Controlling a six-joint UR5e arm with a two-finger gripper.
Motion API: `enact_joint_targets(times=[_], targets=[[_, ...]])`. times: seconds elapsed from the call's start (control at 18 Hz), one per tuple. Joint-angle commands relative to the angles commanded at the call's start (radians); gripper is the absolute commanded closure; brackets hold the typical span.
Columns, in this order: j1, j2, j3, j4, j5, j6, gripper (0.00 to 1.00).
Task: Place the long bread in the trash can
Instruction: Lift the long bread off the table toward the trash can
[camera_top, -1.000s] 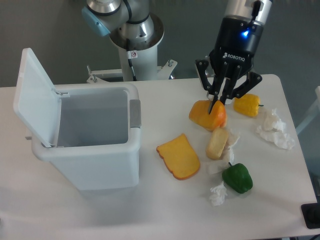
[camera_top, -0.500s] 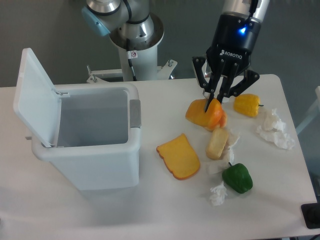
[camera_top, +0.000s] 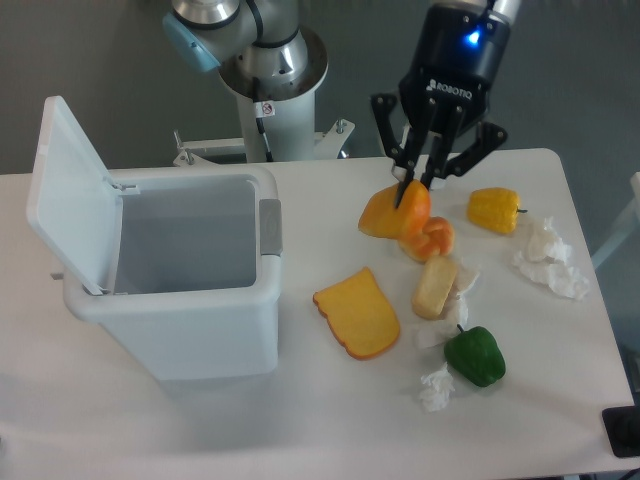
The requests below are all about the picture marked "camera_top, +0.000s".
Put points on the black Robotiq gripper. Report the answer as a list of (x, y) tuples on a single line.
[(455, 63)]

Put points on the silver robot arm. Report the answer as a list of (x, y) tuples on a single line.
[(208, 33)]

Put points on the orange knotted bread roll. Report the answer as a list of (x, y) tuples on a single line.
[(435, 238)]

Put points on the small rectangular bread roll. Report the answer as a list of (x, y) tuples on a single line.
[(433, 288)]

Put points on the crumpled tissue under bread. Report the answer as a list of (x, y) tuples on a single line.
[(454, 313)]

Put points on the white trash can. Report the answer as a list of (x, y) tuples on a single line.
[(194, 288)]

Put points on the white trash can lid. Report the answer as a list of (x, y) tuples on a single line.
[(74, 204)]

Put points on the yellow bell pepper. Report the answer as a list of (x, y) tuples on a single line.
[(496, 209)]

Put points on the large crumpled white tissue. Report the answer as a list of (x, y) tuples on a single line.
[(545, 259)]

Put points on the yellow toast slice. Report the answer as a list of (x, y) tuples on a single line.
[(359, 315)]

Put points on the green bell pepper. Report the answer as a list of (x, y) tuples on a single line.
[(475, 354)]

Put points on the small crumpled white tissue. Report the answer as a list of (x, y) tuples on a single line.
[(437, 388)]

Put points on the black device at edge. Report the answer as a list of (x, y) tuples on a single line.
[(622, 429)]

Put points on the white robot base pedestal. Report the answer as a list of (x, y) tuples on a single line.
[(275, 92)]

